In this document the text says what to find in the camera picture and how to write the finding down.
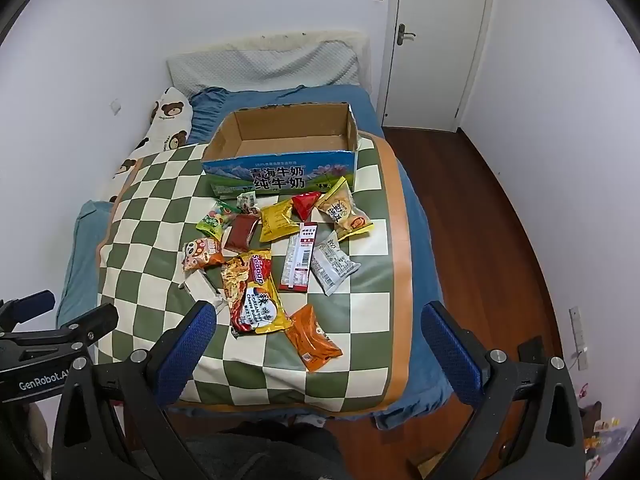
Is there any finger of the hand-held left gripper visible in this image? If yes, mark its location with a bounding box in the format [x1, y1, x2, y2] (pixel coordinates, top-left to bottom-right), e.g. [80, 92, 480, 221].
[0, 304, 120, 356]
[0, 289, 56, 331]

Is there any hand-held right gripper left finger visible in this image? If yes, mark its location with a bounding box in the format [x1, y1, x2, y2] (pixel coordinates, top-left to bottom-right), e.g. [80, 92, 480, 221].
[50, 300, 226, 480]

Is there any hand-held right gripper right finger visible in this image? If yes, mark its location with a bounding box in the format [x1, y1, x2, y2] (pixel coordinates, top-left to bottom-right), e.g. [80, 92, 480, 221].
[421, 301, 587, 480]

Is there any green candy packet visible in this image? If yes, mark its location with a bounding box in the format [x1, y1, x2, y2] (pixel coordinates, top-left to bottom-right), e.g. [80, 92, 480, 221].
[196, 200, 241, 238]

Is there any grey white snack packet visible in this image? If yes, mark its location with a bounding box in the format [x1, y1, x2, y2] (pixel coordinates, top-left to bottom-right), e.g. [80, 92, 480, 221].
[311, 232, 361, 296]

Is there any printed cardboard milk box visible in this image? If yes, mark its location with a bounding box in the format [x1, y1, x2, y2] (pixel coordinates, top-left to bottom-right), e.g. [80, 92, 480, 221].
[201, 102, 360, 198]

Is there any plain white snack packet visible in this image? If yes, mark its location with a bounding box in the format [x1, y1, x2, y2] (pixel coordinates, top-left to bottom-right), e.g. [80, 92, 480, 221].
[179, 267, 226, 313]

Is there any instant noodle packet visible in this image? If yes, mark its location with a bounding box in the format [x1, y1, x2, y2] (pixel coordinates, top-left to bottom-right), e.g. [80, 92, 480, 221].
[221, 249, 292, 337]

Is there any orange panda snack packet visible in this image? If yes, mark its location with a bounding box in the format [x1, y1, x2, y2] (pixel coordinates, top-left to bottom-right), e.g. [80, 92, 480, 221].
[181, 237, 226, 272]

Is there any green white checkered blanket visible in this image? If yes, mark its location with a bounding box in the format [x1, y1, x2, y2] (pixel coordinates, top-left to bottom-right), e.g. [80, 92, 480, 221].
[95, 132, 413, 406]

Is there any dark red snack packet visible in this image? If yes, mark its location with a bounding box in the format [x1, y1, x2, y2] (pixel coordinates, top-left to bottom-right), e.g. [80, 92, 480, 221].
[223, 214, 261, 252]

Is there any white power strip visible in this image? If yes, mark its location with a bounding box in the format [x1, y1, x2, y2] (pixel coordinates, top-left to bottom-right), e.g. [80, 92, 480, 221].
[569, 306, 588, 372]

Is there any long red white packet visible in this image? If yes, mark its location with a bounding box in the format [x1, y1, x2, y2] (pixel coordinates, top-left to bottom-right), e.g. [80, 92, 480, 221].
[278, 221, 319, 292]

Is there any yellow snack packet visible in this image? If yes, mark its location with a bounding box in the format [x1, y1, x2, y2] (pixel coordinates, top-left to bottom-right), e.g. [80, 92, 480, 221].
[259, 199, 301, 242]

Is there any red triangular snack packet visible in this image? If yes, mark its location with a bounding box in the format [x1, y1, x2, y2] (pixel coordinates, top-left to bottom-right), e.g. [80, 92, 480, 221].
[292, 191, 323, 222]

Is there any beige snack packet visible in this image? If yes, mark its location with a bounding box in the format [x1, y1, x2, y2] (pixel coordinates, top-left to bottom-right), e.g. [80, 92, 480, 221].
[314, 177, 375, 240]

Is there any bear print pillow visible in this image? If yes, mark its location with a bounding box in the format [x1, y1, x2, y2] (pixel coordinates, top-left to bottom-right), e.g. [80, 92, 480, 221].
[111, 86, 194, 181]

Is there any white textured pillow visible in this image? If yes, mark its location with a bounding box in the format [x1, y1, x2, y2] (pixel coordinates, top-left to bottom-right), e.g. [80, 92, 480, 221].
[166, 40, 361, 98]

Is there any white door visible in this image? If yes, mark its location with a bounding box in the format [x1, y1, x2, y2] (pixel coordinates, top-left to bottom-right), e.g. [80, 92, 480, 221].
[381, 0, 498, 133]

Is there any cream padded headboard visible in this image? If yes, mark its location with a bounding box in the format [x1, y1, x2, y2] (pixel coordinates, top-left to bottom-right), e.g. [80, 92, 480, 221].
[180, 29, 373, 96]

